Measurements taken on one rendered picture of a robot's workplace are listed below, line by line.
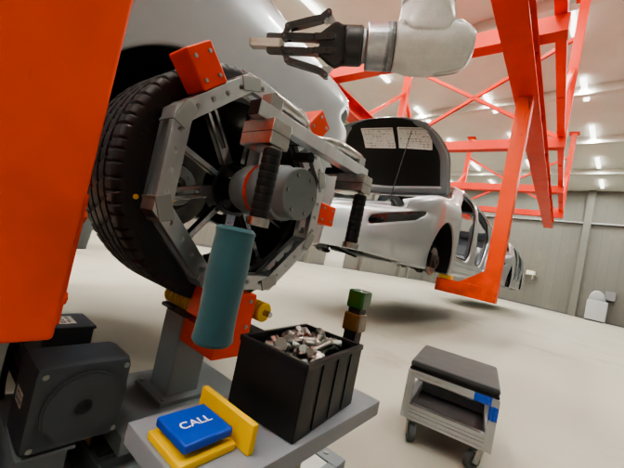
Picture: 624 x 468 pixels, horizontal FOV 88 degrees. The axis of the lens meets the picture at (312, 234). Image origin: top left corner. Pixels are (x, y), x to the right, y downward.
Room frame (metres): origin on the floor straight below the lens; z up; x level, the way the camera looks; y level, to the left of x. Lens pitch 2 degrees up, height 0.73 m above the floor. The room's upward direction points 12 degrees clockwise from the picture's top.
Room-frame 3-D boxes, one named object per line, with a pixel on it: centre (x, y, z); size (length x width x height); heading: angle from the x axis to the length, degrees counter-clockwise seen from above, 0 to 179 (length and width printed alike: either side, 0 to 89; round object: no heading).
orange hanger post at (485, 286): (3.91, -1.97, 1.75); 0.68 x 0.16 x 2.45; 51
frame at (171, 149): (0.88, 0.18, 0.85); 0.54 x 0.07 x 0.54; 141
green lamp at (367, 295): (0.71, -0.13, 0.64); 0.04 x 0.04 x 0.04; 51
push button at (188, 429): (0.43, 0.10, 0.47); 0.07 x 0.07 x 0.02; 51
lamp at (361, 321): (0.71, -0.13, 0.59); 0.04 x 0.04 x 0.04; 51
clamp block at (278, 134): (0.62, 0.13, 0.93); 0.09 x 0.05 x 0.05; 51
